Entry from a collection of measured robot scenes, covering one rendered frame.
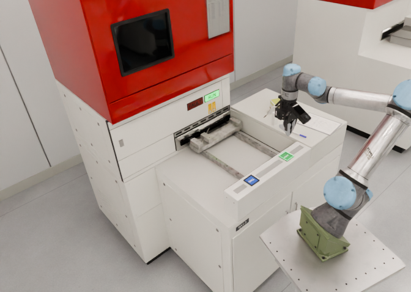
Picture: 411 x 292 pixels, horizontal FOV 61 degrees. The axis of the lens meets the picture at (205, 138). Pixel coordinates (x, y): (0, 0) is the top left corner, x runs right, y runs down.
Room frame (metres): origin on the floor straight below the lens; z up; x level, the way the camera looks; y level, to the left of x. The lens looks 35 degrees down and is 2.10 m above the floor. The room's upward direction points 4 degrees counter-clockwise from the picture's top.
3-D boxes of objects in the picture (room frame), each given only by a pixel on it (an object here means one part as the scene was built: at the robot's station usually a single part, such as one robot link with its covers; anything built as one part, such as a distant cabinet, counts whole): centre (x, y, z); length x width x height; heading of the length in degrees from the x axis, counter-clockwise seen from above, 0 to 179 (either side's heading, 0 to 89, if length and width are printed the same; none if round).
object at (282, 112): (1.40, -0.40, 1.25); 0.09 x 0.08 x 0.12; 38
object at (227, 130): (1.75, -0.07, 0.87); 0.36 x 0.08 x 0.03; 128
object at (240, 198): (1.30, -0.31, 0.89); 0.55 x 0.09 x 0.14; 128
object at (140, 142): (1.69, 0.15, 1.02); 0.82 x 0.03 x 0.40; 128
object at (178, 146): (1.79, 0.00, 0.89); 0.44 x 0.02 x 0.10; 128
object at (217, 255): (1.60, -0.27, 0.41); 0.97 x 0.64 x 0.82; 128
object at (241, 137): (1.68, -0.29, 0.84); 0.50 x 0.02 x 0.03; 38
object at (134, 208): (1.96, 0.36, 0.41); 0.82 x 0.71 x 0.82; 128
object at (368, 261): (0.93, -0.48, 0.75); 0.45 x 0.44 x 0.13; 23
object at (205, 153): (1.51, -0.08, 0.84); 0.50 x 0.02 x 0.03; 38
